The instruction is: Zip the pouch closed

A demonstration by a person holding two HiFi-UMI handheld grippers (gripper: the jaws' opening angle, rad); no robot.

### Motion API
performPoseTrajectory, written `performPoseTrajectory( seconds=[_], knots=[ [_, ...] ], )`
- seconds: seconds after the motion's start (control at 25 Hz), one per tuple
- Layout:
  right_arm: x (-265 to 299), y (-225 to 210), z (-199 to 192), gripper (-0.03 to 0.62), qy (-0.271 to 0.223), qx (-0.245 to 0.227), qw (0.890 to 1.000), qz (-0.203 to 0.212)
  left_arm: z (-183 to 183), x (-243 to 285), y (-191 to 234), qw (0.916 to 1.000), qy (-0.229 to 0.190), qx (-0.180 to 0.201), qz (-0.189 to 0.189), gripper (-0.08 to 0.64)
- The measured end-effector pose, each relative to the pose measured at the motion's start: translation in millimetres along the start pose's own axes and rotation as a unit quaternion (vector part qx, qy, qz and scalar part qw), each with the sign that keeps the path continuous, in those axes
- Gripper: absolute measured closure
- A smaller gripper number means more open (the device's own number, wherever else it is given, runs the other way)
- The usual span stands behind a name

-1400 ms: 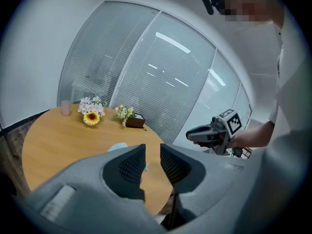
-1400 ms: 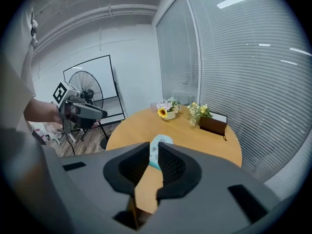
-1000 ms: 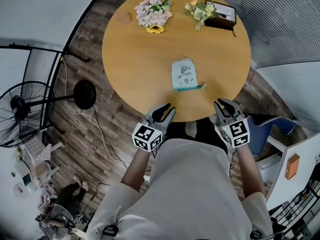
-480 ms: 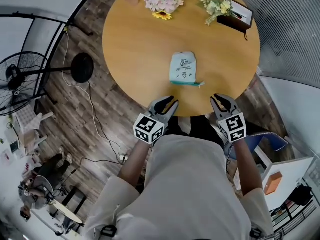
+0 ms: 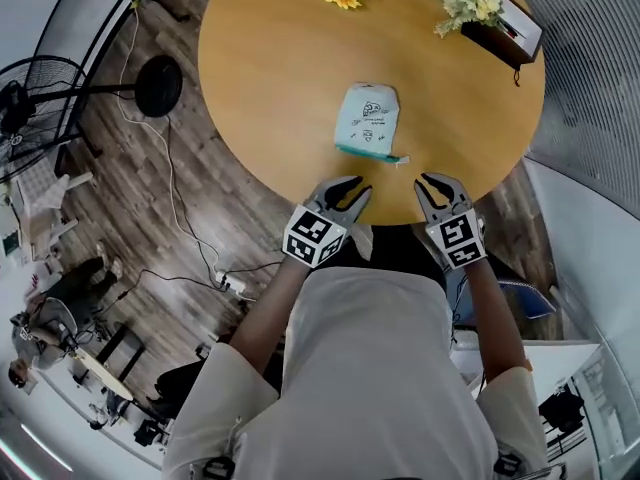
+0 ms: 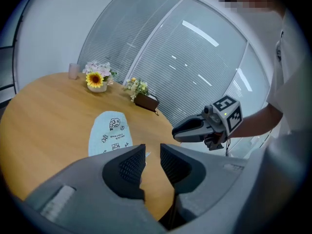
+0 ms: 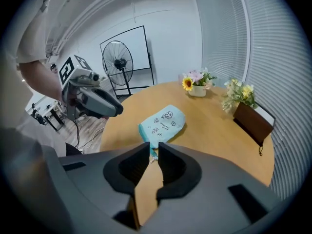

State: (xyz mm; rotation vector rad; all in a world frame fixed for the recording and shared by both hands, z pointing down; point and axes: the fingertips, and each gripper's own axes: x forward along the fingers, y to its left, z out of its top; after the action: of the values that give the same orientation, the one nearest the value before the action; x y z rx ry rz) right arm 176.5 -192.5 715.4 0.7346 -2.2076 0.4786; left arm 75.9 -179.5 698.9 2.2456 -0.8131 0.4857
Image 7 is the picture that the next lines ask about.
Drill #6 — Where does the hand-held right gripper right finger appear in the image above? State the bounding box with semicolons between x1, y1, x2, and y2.
143;142;281;234

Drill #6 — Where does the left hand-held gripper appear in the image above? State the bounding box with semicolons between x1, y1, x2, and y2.
58;54;124;121

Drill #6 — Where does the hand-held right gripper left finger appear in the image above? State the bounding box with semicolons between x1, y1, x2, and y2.
45;142;150;234

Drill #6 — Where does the light blue patterned cloth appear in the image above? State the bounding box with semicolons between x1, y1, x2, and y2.
138;104;186;164

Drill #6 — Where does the person's left forearm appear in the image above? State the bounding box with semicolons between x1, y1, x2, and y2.
19;59;63;101

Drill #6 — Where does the black standing fan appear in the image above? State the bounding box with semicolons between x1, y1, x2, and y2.
102;40;134;96

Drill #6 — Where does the white table with black legs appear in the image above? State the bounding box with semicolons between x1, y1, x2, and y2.
42;103;67;132

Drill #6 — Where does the black framed whiteboard stand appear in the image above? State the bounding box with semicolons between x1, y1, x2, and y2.
99;25;156;99

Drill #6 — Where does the dark brown box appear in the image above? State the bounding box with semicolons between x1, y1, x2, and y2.
233;102;276;157

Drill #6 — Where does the pink flower bouquet with sunflower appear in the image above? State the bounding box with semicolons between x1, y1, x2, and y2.
182;67;218;98

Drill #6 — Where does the person in white shirt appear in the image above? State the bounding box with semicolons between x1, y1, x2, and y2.
0;0;68;160

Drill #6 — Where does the yellow flower bouquet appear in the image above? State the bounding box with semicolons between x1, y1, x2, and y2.
221;78;259;113

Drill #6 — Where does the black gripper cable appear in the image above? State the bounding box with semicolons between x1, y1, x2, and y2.
73;117;85;151

